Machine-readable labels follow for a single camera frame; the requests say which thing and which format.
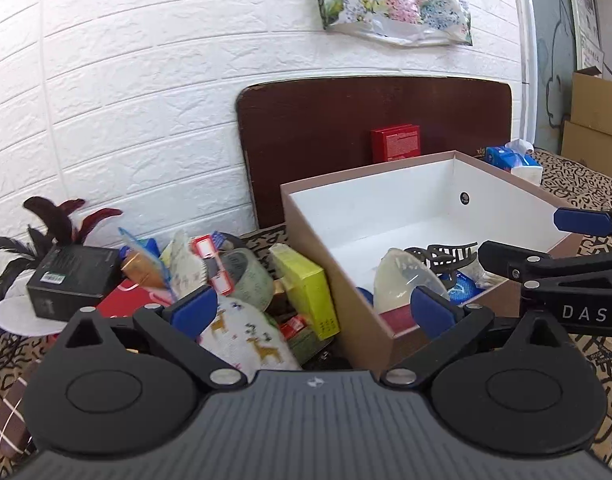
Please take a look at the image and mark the clear tape roll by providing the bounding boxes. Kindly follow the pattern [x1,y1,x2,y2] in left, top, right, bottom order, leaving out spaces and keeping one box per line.
[220,247,276,314]

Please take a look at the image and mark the pink cardboard container box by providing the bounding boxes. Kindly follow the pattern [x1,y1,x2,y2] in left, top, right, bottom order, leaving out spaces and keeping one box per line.
[280,150,585,377]

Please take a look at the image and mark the black hair claw clip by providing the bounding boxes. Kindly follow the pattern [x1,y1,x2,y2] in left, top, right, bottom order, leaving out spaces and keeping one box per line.
[404,241,480,277]

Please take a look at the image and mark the copper coloured packet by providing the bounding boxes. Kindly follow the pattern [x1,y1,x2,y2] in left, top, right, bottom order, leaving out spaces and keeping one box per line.
[121,250,167,289]

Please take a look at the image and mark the clear plastic container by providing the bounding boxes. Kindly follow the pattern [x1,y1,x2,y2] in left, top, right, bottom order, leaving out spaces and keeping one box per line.
[160,230,207,302]

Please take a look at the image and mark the blue tissue pack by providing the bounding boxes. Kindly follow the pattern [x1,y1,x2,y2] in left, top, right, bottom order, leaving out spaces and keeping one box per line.
[484,140,543,187]

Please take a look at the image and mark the brown wooden headboard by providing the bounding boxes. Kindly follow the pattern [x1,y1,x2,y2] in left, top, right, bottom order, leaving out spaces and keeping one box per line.
[236,76,513,231]

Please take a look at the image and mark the red gift bag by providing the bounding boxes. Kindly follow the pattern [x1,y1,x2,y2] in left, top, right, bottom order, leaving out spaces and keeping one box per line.
[96,280,175,319]

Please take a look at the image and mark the blue printed card packet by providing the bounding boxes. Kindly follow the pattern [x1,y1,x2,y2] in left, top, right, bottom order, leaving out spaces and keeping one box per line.
[118,227,161,262]

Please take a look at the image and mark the wall poster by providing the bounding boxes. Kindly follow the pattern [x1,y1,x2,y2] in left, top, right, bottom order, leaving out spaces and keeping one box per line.
[562,0,608,74]

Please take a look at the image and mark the white wall pipe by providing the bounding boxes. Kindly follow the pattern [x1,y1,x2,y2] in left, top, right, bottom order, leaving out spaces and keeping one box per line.
[515,0,538,147]

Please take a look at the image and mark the dark red black feathers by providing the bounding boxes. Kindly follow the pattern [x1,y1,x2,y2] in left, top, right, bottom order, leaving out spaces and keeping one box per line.
[0,197,123,302]

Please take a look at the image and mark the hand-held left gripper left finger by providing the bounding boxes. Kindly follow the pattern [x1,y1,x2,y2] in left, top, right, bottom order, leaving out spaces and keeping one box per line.
[50,285,247,391]

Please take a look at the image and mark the white round disc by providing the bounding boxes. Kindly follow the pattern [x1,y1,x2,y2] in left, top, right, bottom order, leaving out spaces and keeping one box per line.
[0,292,67,337]

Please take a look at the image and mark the small red packet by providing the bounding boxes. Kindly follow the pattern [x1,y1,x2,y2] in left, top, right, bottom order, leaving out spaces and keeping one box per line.
[278,314,313,343]

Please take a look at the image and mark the reindeer print cloth pouch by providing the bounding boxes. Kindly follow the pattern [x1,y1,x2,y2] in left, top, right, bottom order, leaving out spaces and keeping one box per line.
[198,297,303,372]

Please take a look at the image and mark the dark red flat item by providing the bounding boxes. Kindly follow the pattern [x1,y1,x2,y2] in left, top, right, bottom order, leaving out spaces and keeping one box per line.
[380,305,423,337]

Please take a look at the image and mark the green flat packet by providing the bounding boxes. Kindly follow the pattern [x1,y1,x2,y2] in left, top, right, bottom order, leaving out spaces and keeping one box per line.
[288,332,335,363]

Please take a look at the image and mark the black cardboard box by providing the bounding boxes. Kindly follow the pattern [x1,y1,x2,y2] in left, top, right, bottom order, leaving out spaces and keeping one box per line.
[26,245,123,322]

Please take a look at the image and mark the floral plastic bag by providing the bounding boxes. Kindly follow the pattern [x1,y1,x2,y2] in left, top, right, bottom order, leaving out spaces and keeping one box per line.
[312,0,473,48]

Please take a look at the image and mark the closed brown cardboard box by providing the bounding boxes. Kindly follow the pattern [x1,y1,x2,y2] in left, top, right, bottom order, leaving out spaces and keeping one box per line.
[560,120,612,179]
[571,71,612,139]

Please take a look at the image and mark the yellow box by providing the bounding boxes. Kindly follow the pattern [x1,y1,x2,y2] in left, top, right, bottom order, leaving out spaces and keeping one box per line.
[269,243,341,342]

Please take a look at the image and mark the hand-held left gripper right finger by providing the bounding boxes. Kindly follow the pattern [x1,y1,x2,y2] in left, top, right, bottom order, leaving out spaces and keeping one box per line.
[381,285,572,388]

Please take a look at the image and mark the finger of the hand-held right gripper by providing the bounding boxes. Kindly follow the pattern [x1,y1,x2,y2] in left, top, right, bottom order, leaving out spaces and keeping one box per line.
[478,241,612,286]
[553,207,612,236]

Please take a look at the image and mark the blue mesh item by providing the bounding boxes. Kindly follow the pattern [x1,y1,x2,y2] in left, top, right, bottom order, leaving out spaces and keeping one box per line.
[447,271,481,307]

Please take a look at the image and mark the brown checked glasses case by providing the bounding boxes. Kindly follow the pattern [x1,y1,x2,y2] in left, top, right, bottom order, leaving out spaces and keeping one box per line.
[0,374,37,462]

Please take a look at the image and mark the translucent white plastic packet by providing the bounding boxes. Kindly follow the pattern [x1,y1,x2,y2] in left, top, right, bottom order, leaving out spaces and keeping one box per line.
[373,248,450,314]

